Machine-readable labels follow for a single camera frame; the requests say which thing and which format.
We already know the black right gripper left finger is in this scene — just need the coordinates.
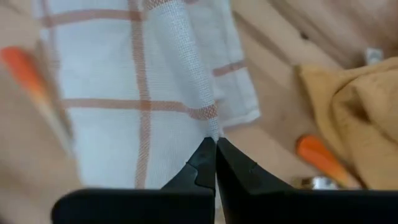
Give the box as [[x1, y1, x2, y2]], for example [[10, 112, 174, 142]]
[[51, 136, 218, 224]]

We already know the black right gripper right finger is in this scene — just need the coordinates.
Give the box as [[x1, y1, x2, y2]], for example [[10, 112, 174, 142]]
[[216, 136, 398, 224]]

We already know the yellow waffle-weave towel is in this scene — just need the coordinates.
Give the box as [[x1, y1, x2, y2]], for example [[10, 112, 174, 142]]
[[294, 57, 398, 191]]

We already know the white orange-checked towel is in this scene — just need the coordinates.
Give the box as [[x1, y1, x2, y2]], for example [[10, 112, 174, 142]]
[[30, 0, 262, 190]]

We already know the metal spoon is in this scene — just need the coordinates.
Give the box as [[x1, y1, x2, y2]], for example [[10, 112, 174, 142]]
[[290, 175, 341, 190]]

